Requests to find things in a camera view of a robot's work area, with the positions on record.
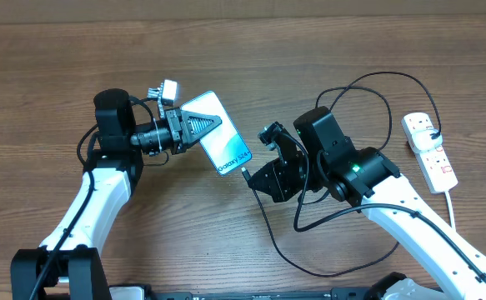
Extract black USB charging cable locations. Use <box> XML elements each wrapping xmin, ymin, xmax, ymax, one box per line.
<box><xmin>240</xmin><ymin>71</ymin><xmax>443</xmax><ymax>278</ymax></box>

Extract Samsung Galaxy smartphone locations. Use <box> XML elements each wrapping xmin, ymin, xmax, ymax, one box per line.
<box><xmin>181</xmin><ymin>91</ymin><xmax>252</xmax><ymax>176</ymax></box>

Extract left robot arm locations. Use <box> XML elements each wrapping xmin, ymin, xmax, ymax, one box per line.
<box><xmin>10</xmin><ymin>88</ymin><xmax>222</xmax><ymax>299</ymax></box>

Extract white charger adapter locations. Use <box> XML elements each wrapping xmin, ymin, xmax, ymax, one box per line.
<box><xmin>408</xmin><ymin>128</ymin><xmax>443</xmax><ymax>153</ymax></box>

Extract white power strip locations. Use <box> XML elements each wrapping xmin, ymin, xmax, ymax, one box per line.
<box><xmin>401</xmin><ymin>112</ymin><xmax>458</xmax><ymax>194</ymax></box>

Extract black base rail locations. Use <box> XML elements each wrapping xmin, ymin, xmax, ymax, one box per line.
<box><xmin>148</xmin><ymin>287</ymin><xmax>369</xmax><ymax>300</ymax></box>

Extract white power strip cord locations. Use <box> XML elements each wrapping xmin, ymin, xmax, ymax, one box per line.
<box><xmin>444</xmin><ymin>190</ymin><xmax>457</xmax><ymax>233</ymax></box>

